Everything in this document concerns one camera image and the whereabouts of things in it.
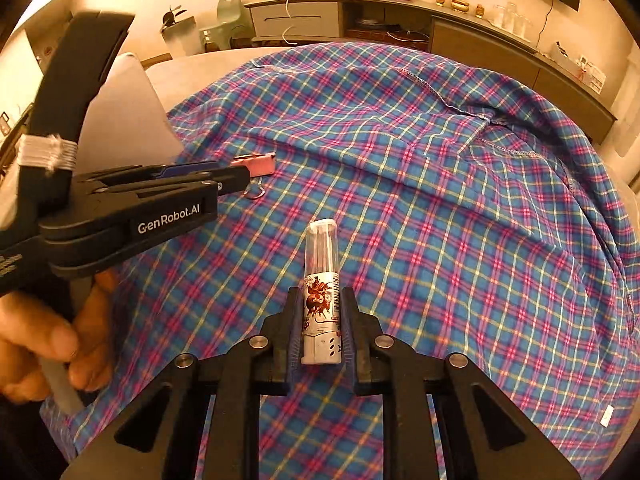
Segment long grey tv cabinet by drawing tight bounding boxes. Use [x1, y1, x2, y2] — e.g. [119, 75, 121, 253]
[244, 0, 617, 131]

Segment potted plant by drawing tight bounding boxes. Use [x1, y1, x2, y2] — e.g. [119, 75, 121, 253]
[161, 6, 198, 56]

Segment blue pink plaid cloth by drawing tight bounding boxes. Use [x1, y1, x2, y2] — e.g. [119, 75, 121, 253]
[42, 42, 640, 480]

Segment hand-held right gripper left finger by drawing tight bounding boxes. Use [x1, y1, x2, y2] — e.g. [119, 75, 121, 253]
[60, 286, 306, 480]

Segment white boxes with red print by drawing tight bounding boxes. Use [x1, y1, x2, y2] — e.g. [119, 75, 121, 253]
[550, 40, 608, 92]

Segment pink eraser keychain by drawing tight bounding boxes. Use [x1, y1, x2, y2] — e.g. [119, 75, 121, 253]
[230, 152, 277, 200]

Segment set of clear glasses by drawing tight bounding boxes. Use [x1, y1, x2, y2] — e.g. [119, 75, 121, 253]
[492, 2, 533, 36]

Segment person's left hand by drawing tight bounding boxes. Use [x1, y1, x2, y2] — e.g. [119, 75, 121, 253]
[0, 269, 119, 404]

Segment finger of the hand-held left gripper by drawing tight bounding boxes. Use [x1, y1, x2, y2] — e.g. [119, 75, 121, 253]
[75, 164, 251, 197]
[159, 160, 222, 174]

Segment cream curtain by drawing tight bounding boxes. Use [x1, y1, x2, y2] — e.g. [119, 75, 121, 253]
[616, 55, 640, 181]

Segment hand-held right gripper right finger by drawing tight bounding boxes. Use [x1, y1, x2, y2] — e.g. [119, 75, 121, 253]
[341, 287, 583, 480]

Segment pale green child chair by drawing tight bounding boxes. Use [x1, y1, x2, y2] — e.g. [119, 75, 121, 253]
[200, 0, 253, 51]

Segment shoes in cabinet shelf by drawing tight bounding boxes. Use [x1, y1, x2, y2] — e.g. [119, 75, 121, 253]
[387, 30, 431, 44]

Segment thin dark cable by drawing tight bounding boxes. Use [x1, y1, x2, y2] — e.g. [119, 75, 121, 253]
[537, 0, 554, 51]

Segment clear plastic refill tube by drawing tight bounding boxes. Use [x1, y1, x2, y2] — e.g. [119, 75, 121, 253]
[300, 219, 345, 366]

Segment white cardboard box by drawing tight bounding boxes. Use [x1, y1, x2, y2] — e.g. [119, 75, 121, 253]
[0, 52, 183, 228]

